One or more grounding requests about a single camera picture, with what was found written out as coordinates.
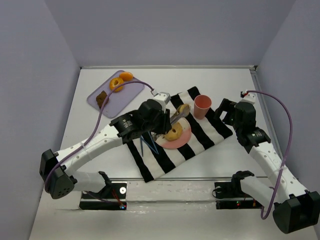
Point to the brown chocolate pastry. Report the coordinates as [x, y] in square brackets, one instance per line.
[100, 99]

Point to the orange glazed donut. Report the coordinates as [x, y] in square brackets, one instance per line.
[115, 84]

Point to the metal serving tongs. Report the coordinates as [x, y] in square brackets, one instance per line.
[174, 119]

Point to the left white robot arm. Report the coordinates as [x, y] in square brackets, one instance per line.
[59, 170]

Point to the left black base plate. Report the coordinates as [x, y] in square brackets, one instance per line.
[114, 200]

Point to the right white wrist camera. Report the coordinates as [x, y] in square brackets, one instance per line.
[247, 97]

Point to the pink plastic cup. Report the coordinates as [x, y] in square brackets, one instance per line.
[202, 104]

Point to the large beige bagel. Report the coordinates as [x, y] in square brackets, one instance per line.
[175, 132]

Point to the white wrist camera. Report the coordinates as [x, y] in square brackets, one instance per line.
[247, 97]
[161, 97]

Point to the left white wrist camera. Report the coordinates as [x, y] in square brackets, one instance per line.
[161, 97]

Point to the blue plastic knife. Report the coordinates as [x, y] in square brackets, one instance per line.
[151, 143]

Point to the small pale round bun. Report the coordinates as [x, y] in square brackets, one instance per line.
[183, 108]

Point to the black white striped placemat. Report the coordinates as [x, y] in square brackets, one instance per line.
[205, 133]

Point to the cream and pink plate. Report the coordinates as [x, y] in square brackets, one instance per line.
[184, 138]

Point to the orange round bun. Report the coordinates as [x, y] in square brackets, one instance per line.
[126, 76]

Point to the lavender plastic tray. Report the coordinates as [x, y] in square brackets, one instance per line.
[118, 100]

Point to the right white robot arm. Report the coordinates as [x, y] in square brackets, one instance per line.
[294, 206]

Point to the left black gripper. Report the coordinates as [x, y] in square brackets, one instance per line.
[164, 122]

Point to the blue plastic fork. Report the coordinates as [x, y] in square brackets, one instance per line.
[141, 146]

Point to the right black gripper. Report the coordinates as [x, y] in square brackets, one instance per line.
[225, 113]

